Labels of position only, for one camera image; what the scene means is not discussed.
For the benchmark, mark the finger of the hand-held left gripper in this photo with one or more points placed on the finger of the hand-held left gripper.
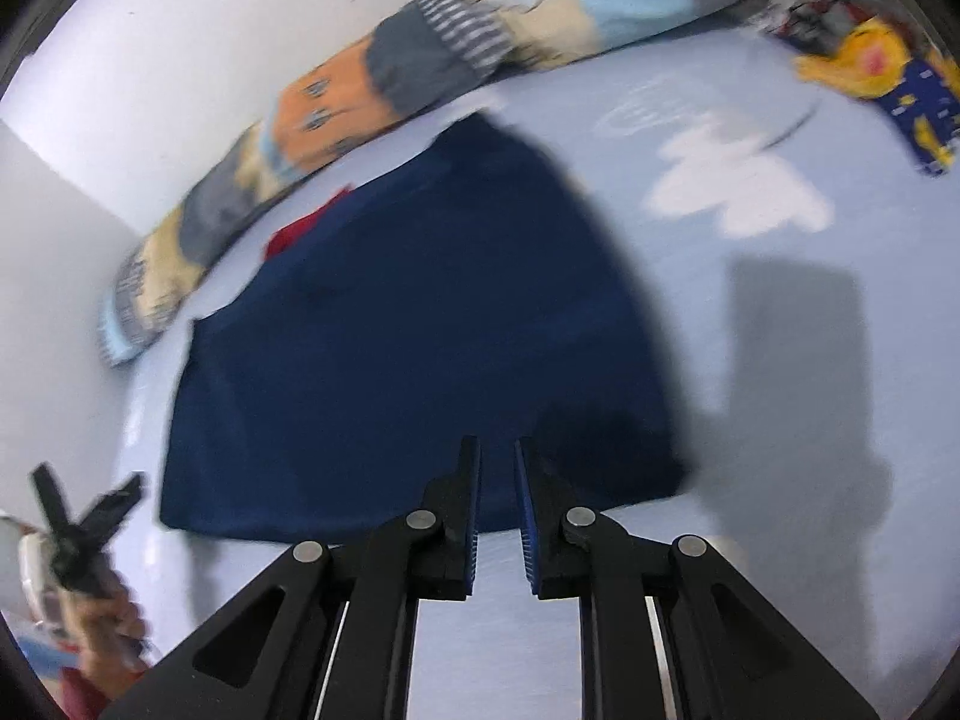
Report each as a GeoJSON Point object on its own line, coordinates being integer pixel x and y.
{"type": "Point", "coordinates": [48, 493]}
{"type": "Point", "coordinates": [112, 502]}

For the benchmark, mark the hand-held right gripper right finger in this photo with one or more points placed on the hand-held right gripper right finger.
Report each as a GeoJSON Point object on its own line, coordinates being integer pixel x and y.
{"type": "Point", "coordinates": [529, 525]}

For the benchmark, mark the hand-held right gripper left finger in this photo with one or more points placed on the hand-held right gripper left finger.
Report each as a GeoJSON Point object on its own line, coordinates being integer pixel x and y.
{"type": "Point", "coordinates": [471, 517]}

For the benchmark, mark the navy blue jacket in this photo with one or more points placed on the navy blue jacket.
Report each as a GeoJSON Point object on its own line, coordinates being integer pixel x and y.
{"type": "Point", "coordinates": [412, 330]}

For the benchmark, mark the person's left forearm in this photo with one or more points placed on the person's left forearm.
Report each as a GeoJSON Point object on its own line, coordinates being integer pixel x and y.
{"type": "Point", "coordinates": [82, 694]}

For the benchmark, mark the person's left hand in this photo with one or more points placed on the person's left hand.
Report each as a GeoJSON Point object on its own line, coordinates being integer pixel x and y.
{"type": "Point", "coordinates": [101, 622]}

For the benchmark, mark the light blue cloud bed sheet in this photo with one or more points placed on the light blue cloud bed sheet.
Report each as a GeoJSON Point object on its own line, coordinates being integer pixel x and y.
{"type": "Point", "coordinates": [750, 330]}

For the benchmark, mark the rolled patchwork quilt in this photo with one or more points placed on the rolled patchwork quilt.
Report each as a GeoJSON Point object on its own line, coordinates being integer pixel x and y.
{"type": "Point", "coordinates": [420, 52]}

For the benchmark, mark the cartoon print cloth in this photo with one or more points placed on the cartoon print cloth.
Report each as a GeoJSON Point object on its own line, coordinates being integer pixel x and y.
{"type": "Point", "coordinates": [877, 52]}

